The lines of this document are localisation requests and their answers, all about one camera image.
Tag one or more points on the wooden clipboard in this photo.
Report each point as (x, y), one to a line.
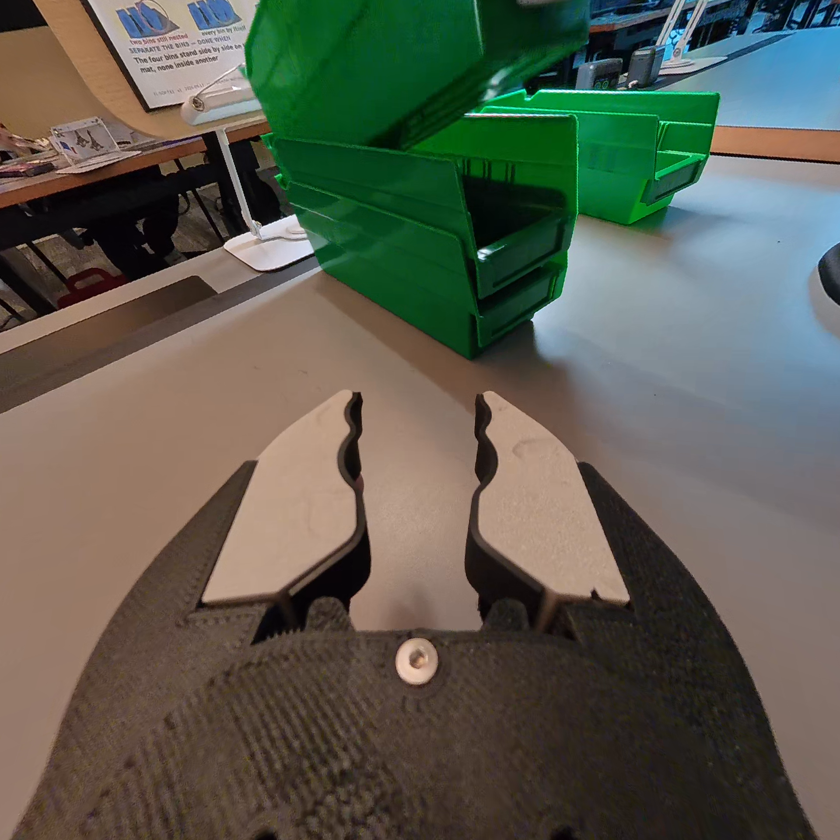
(85, 79)

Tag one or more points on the printed instruction sheet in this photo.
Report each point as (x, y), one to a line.
(170, 65)

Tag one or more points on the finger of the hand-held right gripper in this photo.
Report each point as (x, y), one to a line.
(541, 2)

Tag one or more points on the light grey desk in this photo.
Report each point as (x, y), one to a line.
(689, 361)

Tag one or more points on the long wooden table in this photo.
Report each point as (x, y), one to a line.
(131, 164)

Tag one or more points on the green plastic bin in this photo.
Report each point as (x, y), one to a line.
(610, 184)
(394, 302)
(394, 65)
(367, 177)

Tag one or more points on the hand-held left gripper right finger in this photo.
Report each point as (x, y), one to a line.
(544, 518)

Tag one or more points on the wooden-edged side table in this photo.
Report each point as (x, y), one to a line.
(754, 141)

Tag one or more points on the red plastic container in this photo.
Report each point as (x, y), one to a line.
(92, 289)

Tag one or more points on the black round pad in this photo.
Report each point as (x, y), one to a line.
(832, 275)

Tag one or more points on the grey equipment box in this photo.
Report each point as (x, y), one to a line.
(600, 75)
(646, 65)

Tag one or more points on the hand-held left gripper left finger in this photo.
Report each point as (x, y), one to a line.
(289, 518)

